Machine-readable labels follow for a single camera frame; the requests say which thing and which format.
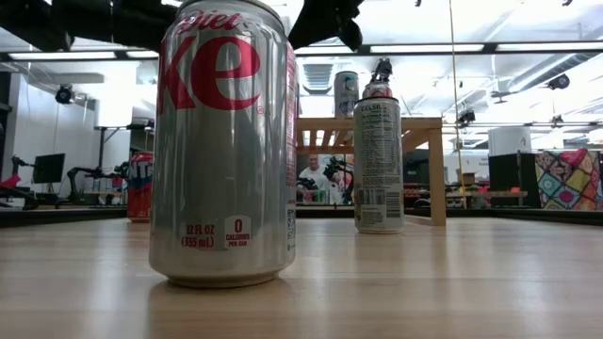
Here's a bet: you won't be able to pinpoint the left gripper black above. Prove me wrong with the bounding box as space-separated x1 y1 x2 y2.
287 0 367 51

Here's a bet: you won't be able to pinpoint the silver Diet Coke can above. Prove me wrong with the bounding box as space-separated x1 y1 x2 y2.
361 80 395 100
148 0 298 290

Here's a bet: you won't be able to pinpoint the Celsius Arctic Vibe can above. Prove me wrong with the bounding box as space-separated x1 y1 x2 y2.
334 71 361 119

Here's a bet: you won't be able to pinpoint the white Celsius slim can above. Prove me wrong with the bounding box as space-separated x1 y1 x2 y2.
352 96 405 235

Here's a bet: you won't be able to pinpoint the wooden slatted shelf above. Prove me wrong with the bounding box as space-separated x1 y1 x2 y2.
295 117 448 227

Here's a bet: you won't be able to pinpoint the ceiling air vent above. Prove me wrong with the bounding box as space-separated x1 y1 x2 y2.
303 63 334 95

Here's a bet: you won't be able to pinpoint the person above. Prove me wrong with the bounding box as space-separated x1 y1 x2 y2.
296 153 338 204

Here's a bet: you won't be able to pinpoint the white box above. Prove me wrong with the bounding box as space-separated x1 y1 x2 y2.
487 126 532 156

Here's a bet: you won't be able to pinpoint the black cabinet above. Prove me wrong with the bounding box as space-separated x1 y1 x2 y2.
488 151 542 209

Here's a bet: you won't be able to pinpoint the colourful patchwork cloth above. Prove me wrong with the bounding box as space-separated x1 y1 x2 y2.
534 148 603 212

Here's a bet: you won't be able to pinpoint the orange Fanta can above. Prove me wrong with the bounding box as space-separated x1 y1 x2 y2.
126 150 155 223

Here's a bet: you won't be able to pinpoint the background table black legs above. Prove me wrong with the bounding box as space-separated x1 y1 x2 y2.
92 122 155 208

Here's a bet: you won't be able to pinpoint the black computer monitor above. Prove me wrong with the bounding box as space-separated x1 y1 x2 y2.
31 153 67 185

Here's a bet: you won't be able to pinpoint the thin hanging cable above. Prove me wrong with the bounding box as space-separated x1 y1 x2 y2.
447 0 467 209

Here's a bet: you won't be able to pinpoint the black metal table frame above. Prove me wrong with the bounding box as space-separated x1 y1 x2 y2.
0 205 603 227

